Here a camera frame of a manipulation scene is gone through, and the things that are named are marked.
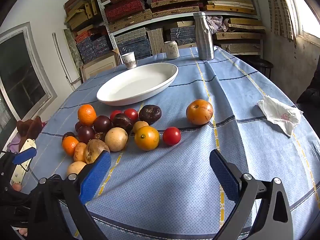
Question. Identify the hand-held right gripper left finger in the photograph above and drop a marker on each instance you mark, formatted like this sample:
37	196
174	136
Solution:
96	175

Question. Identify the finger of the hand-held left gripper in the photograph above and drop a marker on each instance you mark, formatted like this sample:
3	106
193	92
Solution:
25	155

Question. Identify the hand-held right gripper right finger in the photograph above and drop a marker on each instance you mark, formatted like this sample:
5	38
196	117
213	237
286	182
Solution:
223	177

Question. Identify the pale yellow passion fruit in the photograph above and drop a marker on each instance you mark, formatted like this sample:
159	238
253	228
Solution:
116	139
75	168

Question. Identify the tangerine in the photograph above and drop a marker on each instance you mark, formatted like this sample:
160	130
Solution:
86	115
70	145

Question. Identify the small purple plum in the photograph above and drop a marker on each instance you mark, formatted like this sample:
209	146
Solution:
78	126

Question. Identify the smooth orange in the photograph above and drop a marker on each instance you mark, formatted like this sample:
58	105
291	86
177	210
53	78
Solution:
147	138

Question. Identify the small red tomato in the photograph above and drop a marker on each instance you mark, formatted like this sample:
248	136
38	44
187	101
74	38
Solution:
131	114
114	114

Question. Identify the large red tomato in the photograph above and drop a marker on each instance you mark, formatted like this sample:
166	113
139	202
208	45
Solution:
171	136

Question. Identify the large blemished orange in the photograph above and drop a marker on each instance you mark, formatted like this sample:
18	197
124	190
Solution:
199	112

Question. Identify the white oval dish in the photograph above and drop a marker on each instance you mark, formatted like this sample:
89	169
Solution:
135	82

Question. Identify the person's left hand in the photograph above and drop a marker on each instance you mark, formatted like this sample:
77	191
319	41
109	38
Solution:
17	187

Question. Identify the purple cloth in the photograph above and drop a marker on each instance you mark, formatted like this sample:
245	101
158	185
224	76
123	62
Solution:
12	142

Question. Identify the brown plush toy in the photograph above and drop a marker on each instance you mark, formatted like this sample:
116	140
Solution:
27	127

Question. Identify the blue checked tablecloth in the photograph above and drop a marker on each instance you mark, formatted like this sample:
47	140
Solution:
175	180

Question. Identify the white framed dark window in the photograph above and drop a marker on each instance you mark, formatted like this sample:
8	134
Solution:
20	80

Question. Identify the white embroidered napkin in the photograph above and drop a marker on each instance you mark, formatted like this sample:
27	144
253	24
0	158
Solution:
280	116

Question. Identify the wooden framed board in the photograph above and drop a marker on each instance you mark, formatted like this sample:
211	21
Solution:
100	67

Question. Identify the green marble slab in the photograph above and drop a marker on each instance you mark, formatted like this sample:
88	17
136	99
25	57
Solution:
71	47

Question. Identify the black round stool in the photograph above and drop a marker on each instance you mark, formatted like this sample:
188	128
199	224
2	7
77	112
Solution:
260	63

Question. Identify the white paper cup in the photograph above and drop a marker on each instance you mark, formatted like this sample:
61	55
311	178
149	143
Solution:
128	60

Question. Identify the pile of blue floral boxes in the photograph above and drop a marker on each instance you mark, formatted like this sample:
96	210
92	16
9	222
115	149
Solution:
92	47

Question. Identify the stack of blue patterned boxes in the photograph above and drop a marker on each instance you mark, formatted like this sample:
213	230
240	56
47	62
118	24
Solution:
132	45

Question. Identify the white drink can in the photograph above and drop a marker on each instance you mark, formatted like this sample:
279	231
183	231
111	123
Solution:
171	50

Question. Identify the silver metal bottle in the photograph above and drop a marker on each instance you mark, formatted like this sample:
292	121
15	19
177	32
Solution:
203	37

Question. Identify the pile of tan flat boxes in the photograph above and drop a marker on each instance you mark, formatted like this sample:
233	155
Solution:
80	15

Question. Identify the pink crumpled cloth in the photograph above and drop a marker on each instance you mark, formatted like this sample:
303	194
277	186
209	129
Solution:
217	22

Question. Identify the white metal shelf rack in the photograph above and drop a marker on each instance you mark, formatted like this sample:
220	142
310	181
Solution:
180	19

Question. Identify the stack of red patterned boxes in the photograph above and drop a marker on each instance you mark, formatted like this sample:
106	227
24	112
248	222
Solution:
123	8

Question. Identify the woven bamboo curtain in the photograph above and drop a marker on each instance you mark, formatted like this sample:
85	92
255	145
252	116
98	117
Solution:
280	10

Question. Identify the sunlit window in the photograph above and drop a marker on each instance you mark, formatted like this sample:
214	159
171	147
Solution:
305	12

